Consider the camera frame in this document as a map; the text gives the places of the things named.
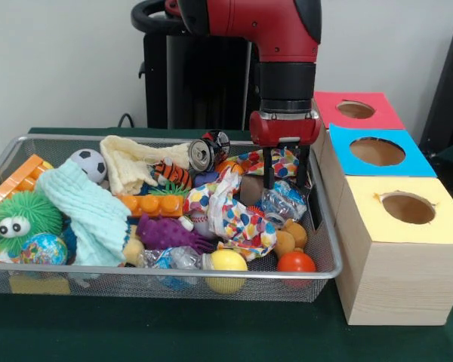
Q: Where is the globe print ball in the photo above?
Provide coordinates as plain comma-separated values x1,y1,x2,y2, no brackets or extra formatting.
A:
19,232,69,265

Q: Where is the wooden three-hole box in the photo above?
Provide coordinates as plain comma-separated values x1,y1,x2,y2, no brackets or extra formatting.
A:
304,90,453,327

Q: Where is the red orange ball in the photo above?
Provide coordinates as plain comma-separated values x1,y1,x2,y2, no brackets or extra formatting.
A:
276,250,317,288

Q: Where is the orange studded building brick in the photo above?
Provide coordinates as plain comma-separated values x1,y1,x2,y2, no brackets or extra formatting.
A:
116,192,185,219

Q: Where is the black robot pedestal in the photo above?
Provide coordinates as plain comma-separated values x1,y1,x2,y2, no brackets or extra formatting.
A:
131,0,273,131

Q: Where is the wire mesh bin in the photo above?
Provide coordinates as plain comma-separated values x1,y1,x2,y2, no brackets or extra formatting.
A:
0,133,344,304

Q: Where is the crushed soda can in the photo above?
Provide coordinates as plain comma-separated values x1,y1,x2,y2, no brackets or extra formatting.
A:
187,129,232,173

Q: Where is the purple knobbly toy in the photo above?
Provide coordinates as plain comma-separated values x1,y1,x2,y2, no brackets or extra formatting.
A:
135,213,215,254

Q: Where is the polka dot cloth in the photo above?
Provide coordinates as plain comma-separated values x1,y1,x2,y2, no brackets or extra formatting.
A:
183,146,313,262

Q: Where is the small soccer ball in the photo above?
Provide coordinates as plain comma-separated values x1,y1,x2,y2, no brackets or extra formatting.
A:
69,149,108,185

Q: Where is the cream waffle cloth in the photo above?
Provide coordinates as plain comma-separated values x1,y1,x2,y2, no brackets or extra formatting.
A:
99,134,193,196

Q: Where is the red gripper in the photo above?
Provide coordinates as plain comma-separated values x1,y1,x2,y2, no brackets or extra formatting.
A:
248,109,322,191

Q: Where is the green spiky ball with eyes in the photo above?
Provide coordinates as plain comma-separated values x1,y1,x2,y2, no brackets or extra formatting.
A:
0,189,65,257

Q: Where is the black panel stand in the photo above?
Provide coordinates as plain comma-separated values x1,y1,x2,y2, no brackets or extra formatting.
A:
418,24,453,154

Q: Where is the dark green tablecloth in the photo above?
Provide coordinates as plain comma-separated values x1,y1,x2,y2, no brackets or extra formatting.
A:
0,127,453,362

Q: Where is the yellow ball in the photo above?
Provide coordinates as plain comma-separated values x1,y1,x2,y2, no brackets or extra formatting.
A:
205,248,249,295

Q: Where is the mint green cloth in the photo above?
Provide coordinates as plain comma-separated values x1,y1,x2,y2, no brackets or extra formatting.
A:
35,158,133,268

